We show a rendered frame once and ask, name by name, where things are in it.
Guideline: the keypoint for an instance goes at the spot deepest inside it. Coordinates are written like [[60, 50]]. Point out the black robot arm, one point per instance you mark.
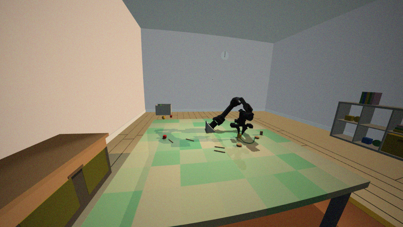
[[247, 114]]

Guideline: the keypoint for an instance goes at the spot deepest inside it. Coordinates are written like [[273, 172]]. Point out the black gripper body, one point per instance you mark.
[[241, 123]]

